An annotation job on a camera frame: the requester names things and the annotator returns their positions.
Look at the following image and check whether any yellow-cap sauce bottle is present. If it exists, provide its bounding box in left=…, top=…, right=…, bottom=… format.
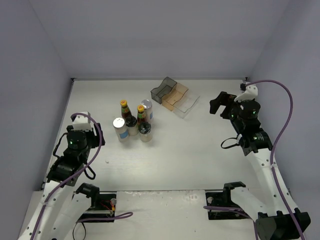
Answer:
left=120, top=99, right=132, bottom=119
left=137, top=104, right=147, bottom=124

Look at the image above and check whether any clear plastic organizer bin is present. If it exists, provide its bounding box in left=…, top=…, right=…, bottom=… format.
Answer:
left=173, top=90, right=200, bottom=119

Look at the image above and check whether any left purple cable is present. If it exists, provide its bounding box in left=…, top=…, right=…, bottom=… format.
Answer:
left=29, top=112, right=133, bottom=240

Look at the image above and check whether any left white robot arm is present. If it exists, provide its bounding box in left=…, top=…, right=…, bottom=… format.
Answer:
left=19, top=123, right=105, bottom=240

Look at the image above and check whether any black-knob-lid spice jar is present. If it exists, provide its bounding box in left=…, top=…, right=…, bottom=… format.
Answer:
left=125, top=115, right=139, bottom=136

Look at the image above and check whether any grey plastic organizer bin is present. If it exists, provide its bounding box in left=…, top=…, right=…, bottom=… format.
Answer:
left=150, top=76, right=177, bottom=105

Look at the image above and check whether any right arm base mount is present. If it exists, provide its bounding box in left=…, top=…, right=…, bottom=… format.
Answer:
left=205, top=191, right=250, bottom=221

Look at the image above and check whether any purple cable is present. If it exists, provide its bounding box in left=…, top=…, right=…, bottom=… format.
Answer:
left=203, top=79, right=307, bottom=240
left=29, top=112, right=133, bottom=240

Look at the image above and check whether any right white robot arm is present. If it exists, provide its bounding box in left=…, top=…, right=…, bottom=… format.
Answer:
left=209, top=91, right=311, bottom=240

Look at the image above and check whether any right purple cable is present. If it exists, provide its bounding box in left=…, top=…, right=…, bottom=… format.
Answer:
left=203, top=79, right=307, bottom=240

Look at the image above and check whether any black-lid spice jar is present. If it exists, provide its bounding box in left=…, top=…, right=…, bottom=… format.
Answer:
left=138, top=122, right=153, bottom=143

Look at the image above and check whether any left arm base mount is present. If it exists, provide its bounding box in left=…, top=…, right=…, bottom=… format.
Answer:
left=78, top=192, right=117, bottom=223

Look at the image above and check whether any silver-cap shaker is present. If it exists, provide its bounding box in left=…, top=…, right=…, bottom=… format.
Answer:
left=141, top=99, right=153, bottom=123
left=112, top=117, right=129, bottom=142

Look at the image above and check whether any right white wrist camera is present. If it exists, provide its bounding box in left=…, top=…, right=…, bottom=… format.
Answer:
left=234, top=83, right=258, bottom=103

